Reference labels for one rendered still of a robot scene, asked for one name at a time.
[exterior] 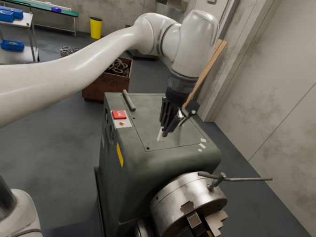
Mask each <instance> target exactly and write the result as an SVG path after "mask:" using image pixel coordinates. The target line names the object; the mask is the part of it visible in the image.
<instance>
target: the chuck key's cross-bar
mask: <svg viewBox="0 0 316 237"><path fill-rule="evenodd" d="M198 176H203V177H207V178H213V179H218V180H219V179H220V178H219V176H216V175H211V174H205V173H200V172H198ZM272 180H273V178H272V177H260V178H225V179H224V180H223V181H229V182H239V181H272Z"/></svg>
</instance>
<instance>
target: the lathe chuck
mask: <svg viewBox="0 0 316 237"><path fill-rule="evenodd" d="M212 181H213V179H211V178H203V179H199V180H195V181H192V182H190V183H187V184H185V185H183V186H181V187H180V188H178V189H176V190H175V191H173V192H171V193H170V194H169V195H167V196H166V197H165V198H164V199H162V200H161V201H160V202H159V203H158V204H157V206H156V207H155V208H154V210H153V213H152V216H153V219H154V221H155V224H156V226H157V229H158V233H159V235H160V237H174V236H175V235H176V234H177V233H179V232H180V231H181V230H182V229H184V228H185V227H186V224H187V223H188V222H189V221H188V219H187V217H186V215H185V214H184V212H181V207H182V206H183V205H185V204H187V203H188V202H191V203H192V202H193V204H194V206H193V207H194V209H195V211H196V212H197V214H198V216H199V215H202V214H205V215H206V214H208V213H211V212H213V211H215V210H218V209H220V208H222V207H224V206H225V205H226V204H227V202H228V199H227V198H226V196H225V195H224V194H223V192H222V191H221V189H220V188H219V186H217V187H214V189H213V190H214V192H210V191H209V190H208V189H207V187H206V186H207V185H211V184H212Z"/></svg>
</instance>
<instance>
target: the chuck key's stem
mask: <svg viewBox="0 0 316 237"><path fill-rule="evenodd" d="M218 176H219V178H220V179H219V180H218V179H214V180H213V181H212V184H211V185H210V186H209V187H208V188H209V190H212V189H213V188H214V187H217V186H218V185H219V184H220V183H221V182H222V181H223V180H224V179H225V178H226V175H225V173H220V174H219V175H218Z"/></svg>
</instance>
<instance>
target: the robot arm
mask: <svg viewBox="0 0 316 237"><path fill-rule="evenodd" d="M218 30H219V22H218V20H217V18H216V17H215V16H213V15H212V14H210V13H207V12H204V11H200V10H192V11H191V12H190V13H189V14H188V15H187V16H186V17H185V19H184V20H183V22H182V24H180V23H178V22H176V21H175V20H173V19H171V18H169V17H166V16H163V15H160V14H156V13H146V14H143V15H141V16H139V17H138V18H137V20H136V21H135V23H134V25H133V26H131V27H128V28H125V29H121V30H118V31H115V32H113V33H111V34H109V35H107V36H105V37H103V38H101V39H100V40H98V41H96V42H94V43H92V44H90V45H88V46H87V47H85V48H83V49H81V50H79V51H77V52H75V53H73V54H71V55H69V56H66V57H63V58H60V59H57V60H53V61H49V62H43V63H31V64H13V65H0V129H1V128H3V127H5V126H7V125H9V124H11V123H13V122H15V121H17V120H20V119H22V118H24V117H26V116H28V115H31V114H33V113H35V112H37V111H39V110H41V109H44V108H46V107H48V106H50V105H53V104H55V103H57V102H59V101H62V100H64V99H66V98H68V97H70V96H72V95H74V94H76V93H77V92H79V91H81V90H82V89H84V88H86V87H87V86H88V85H90V84H91V83H92V82H94V81H95V80H96V79H97V78H98V77H99V76H100V75H101V74H102V73H103V72H104V71H105V70H106V69H107V68H108V67H109V66H110V65H111V64H112V63H113V62H114V61H115V60H116V59H117V58H118V57H119V56H120V55H121V54H122V53H124V52H125V51H128V50H131V49H137V50H138V51H139V52H140V53H141V54H143V55H156V56H160V55H162V56H164V57H166V58H167V59H168V60H169V61H170V62H171V63H172V66H171V69H170V73H169V76H168V79H167V85H168V87H167V90H166V96H165V97H162V106H161V112H160V117H159V121H160V122H161V128H160V131H159V134H158V138H157V142H164V141H165V139H166V137H167V135H168V133H172V132H173V131H174V130H175V129H176V127H177V126H178V124H179V123H180V121H181V120H183V119H184V116H182V113H181V111H182V106H183V105H184V104H185V103H186V101H187V99H188V97H189V95H190V93H192V92H193V90H194V88H195V86H196V83H197V81H198V79H199V76H200V74H201V72H202V71H203V70H204V68H205V67H206V65H207V63H208V61H209V59H210V57H211V55H212V52H213V49H214V46H215V43H216V39H217V35H218ZM0 237H43V235H42V233H41V228H40V221H39V217H38V214H37V210H36V207H35V205H34V202H33V200H32V198H31V196H30V195H29V194H28V193H26V192H25V191H23V190H19V189H10V188H9V186H8V185H7V184H6V182H5V181H4V179H3V178H2V176H1V174H0Z"/></svg>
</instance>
